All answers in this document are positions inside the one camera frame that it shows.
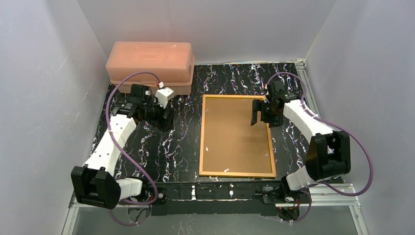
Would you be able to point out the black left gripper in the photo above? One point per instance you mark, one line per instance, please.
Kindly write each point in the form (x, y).
(163, 116)

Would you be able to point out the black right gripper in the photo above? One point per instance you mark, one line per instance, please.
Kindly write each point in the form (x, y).
(260, 110)

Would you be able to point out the yellow wooden picture frame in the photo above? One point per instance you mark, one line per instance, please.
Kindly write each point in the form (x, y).
(236, 175)

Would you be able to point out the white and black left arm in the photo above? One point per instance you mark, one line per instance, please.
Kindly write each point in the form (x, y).
(94, 182)

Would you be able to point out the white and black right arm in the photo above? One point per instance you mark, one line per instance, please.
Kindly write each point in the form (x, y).
(328, 154)

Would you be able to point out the pink plastic storage box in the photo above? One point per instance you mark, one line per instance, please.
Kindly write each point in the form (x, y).
(150, 63)

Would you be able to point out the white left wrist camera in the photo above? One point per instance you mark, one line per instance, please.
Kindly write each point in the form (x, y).
(163, 95)

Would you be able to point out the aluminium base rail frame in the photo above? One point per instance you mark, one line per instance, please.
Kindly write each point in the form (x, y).
(243, 138)

